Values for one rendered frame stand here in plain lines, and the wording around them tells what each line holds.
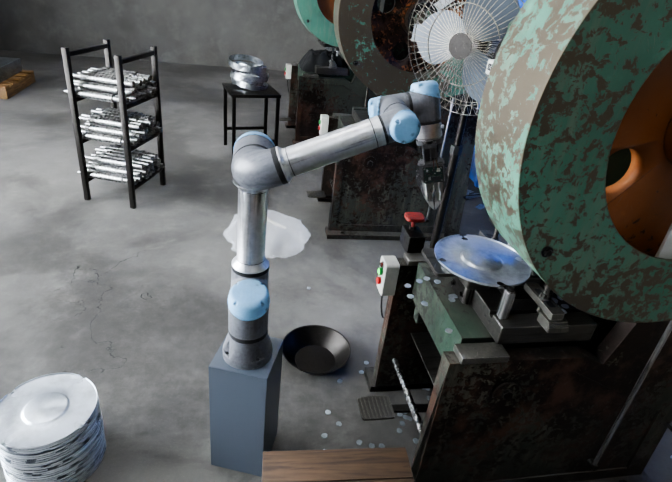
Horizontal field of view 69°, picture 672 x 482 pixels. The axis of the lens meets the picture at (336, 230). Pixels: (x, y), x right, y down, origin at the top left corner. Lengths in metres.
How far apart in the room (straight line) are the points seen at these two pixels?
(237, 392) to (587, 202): 1.09
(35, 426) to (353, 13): 2.08
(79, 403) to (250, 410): 0.55
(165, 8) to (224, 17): 0.80
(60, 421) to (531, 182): 1.49
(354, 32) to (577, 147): 1.79
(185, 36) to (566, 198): 7.24
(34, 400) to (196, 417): 0.54
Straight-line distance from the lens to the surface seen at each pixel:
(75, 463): 1.86
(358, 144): 1.21
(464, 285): 1.55
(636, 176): 1.12
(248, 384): 1.53
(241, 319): 1.42
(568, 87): 0.86
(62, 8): 8.15
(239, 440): 1.73
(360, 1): 2.55
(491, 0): 2.11
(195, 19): 7.83
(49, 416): 1.81
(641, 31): 0.91
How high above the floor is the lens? 1.52
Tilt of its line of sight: 28 degrees down
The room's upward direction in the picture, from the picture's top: 7 degrees clockwise
